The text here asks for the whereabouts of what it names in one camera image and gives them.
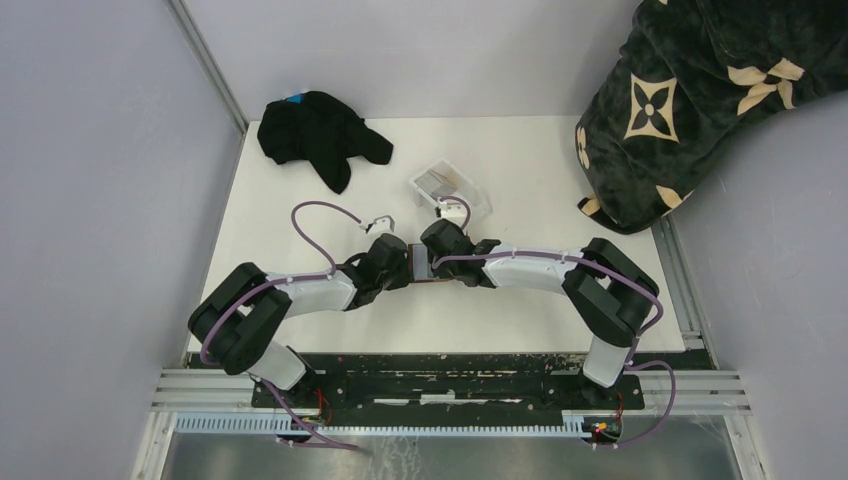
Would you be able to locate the brown leather card holder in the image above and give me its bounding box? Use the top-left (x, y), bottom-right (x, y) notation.
top-left (408, 243), bottom-right (451, 284)

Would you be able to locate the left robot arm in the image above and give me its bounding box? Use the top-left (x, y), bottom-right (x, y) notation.
top-left (187, 233), bottom-right (411, 407)

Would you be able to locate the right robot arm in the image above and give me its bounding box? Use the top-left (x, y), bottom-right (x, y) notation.
top-left (420, 220), bottom-right (664, 408)

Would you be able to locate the stack of white cards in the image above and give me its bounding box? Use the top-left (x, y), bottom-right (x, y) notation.
top-left (419, 169), bottom-right (457, 197)

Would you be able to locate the clear acrylic card box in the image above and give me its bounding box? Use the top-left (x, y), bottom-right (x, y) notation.
top-left (408, 159), bottom-right (493, 228)

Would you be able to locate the black cloth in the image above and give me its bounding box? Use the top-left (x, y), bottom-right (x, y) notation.
top-left (257, 91), bottom-right (394, 194)

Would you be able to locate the black patterned blanket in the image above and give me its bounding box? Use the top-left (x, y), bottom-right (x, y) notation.
top-left (574, 1), bottom-right (847, 235)

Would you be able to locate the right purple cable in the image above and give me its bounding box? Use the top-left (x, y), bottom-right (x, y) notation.
top-left (430, 195), bottom-right (677, 452)

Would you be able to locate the purple cable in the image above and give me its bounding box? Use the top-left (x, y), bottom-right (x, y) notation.
top-left (430, 195), bottom-right (677, 452)
top-left (199, 201), bottom-right (372, 453)

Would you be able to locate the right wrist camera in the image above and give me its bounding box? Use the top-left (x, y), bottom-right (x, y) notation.
top-left (436, 203), bottom-right (470, 228)

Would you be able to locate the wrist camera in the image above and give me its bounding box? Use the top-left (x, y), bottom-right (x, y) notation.
top-left (364, 215), bottom-right (395, 236)
top-left (436, 203), bottom-right (470, 228)

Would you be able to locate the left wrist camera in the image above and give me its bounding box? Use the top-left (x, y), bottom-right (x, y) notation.
top-left (364, 215), bottom-right (395, 236)

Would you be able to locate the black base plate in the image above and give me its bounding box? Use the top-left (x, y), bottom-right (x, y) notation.
top-left (251, 352), bottom-right (713, 429)

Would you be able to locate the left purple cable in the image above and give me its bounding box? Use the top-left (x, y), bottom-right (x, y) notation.
top-left (199, 201), bottom-right (372, 453)

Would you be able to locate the aluminium rail frame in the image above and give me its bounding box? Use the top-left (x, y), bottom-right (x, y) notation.
top-left (131, 220), bottom-right (766, 479)

